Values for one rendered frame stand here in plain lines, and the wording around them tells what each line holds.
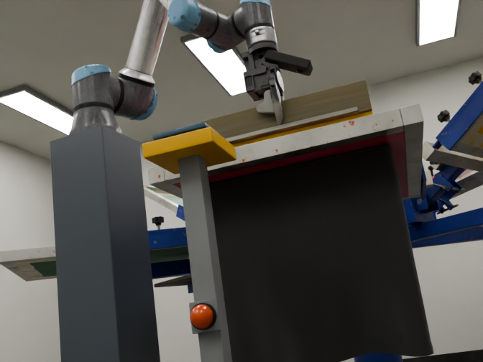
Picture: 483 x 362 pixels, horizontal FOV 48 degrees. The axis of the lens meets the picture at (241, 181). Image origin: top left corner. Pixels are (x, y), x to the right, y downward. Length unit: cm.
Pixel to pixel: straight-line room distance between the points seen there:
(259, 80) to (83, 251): 63
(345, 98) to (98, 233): 71
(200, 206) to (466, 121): 122
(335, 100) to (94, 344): 83
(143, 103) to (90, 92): 18
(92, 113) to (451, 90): 500
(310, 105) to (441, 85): 498
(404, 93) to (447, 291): 213
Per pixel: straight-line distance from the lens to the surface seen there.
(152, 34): 171
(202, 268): 91
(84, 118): 158
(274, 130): 125
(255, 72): 131
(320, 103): 126
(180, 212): 295
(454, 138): 196
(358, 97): 126
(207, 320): 87
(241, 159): 112
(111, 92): 165
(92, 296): 143
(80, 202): 149
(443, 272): 577
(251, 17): 137
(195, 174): 94
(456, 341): 578
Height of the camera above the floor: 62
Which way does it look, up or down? 15 degrees up
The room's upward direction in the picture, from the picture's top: 8 degrees counter-clockwise
